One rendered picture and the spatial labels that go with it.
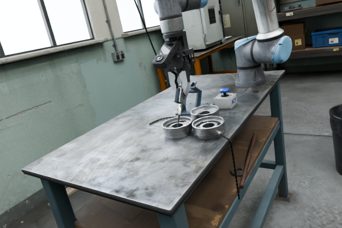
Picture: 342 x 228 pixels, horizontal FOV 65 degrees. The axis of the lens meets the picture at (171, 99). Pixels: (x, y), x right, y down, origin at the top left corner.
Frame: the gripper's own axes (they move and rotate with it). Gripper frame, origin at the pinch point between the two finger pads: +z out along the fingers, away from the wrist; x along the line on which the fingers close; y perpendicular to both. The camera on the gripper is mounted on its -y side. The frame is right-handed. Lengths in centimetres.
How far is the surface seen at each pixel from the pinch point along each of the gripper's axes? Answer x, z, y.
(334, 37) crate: -35, 37, 351
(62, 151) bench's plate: 38.3, 13.1, -24.4
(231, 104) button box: -9.2, 11.6, 20.6
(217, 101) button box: -3.5, 10.0, 19.8
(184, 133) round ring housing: -2.7, 11.4, -6.8
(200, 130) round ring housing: -9.3, 9.7, -7.6
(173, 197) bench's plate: -14.8, 13.1, -34.6
